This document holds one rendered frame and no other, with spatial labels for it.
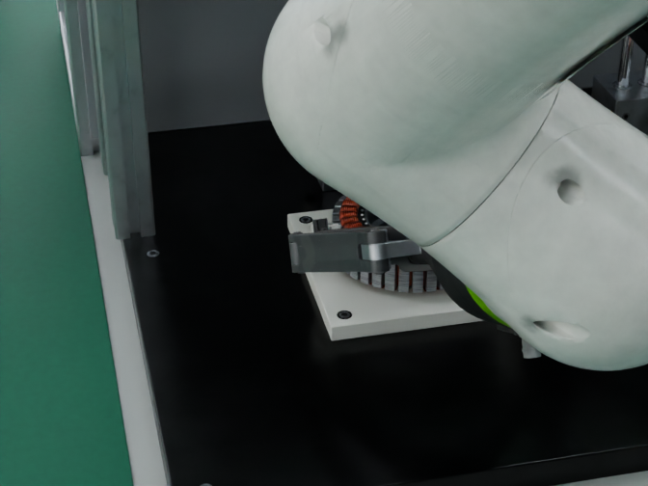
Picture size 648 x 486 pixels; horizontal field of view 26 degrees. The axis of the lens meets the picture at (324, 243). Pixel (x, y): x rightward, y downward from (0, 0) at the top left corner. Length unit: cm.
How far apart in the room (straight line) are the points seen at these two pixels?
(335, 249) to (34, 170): 41
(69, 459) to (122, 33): 30
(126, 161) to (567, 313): 50
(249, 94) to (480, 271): 61
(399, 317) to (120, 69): 26
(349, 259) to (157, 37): 38
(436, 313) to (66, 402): 25
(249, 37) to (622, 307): 63
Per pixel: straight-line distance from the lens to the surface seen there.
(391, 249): 83
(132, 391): 95
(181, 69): 119
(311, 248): 88
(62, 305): 103
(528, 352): 77
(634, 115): 117
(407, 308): 96
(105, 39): 99
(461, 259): 62
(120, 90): 101
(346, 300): 97
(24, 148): 124
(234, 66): 119
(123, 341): 99
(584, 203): 60
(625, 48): 116
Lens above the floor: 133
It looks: 33 degrees down
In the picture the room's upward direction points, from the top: straight up
